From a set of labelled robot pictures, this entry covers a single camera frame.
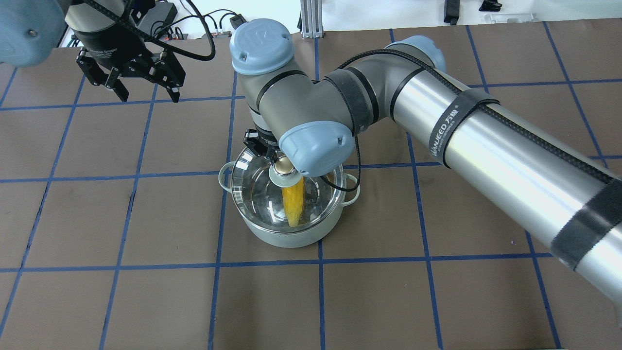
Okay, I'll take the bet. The yellow corn cob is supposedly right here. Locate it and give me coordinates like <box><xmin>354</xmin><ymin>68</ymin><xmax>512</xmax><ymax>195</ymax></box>
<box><xmin>281</xmin><ymin>178</ymin><xmax>305</xmax><ymax>228</ymax></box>

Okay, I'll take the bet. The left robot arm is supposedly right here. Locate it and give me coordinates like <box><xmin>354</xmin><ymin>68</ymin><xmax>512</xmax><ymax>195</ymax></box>
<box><xmin>0</xmin><ymin>0</ymin><xmax>185</xmax><ymax>103</ymax></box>

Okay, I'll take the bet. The aluminium frame post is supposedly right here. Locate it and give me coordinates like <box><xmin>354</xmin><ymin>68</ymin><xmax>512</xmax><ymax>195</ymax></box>
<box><xmin>300</xmin><ymin>0</ymin><xmax>325</xmax><ymax>38</ymax></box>

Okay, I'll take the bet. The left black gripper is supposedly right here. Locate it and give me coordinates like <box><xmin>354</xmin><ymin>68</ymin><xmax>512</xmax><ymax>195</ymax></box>
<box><xmin>75</xmin><ymin>32</ymin><xmax>185</xmax><ymax>103</ymax></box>

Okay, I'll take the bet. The glass pot lid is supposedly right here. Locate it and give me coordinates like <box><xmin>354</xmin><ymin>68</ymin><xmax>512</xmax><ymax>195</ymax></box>
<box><xmin>229</xmin><ymin>148</ymin><xmax>345</xmax><ymax>233</ymax></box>

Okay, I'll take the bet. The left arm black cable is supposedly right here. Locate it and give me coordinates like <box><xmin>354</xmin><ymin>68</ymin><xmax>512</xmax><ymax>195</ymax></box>
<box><xmin>83</xmin><ymin>0</ymin><xmax>217</xmax><ymax>62</ymax></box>

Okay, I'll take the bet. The black power adapter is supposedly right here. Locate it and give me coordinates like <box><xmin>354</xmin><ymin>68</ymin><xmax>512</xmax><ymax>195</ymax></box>
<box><xmin>229</xmin><ymin>14</ymin><xmax>247</xmax><ymax>29</ymax></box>

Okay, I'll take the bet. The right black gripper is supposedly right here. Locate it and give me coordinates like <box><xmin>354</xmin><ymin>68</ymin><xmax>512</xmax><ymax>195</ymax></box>
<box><xmin>243</xmin><ymin>128</ymin><xmax>281</xmax><ymax>164</ymax></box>

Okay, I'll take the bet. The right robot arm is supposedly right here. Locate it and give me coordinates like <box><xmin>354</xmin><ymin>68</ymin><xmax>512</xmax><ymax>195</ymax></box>
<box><xmin>229</xmin><ymin>18</ymin><xmax>622</xmax><ymax>308</ymax></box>

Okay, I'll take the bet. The pale green cooking pot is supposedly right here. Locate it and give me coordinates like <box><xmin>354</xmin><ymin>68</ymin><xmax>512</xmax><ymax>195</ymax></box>
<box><xmin>218</xmin><ymin>154</ymin><xmax>361</xmax><ymax>248</ymax></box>

